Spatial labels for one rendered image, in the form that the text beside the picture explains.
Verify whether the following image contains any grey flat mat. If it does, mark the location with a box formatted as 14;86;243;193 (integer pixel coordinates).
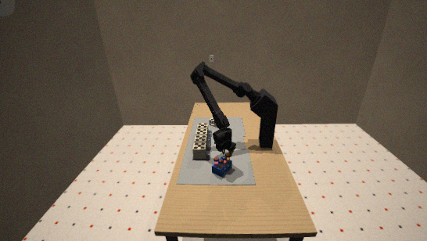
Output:
176;117;256;185

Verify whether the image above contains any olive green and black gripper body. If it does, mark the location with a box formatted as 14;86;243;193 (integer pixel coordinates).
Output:
224;142;236;151

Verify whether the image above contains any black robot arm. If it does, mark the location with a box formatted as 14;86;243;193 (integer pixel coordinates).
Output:
190;61;261;152

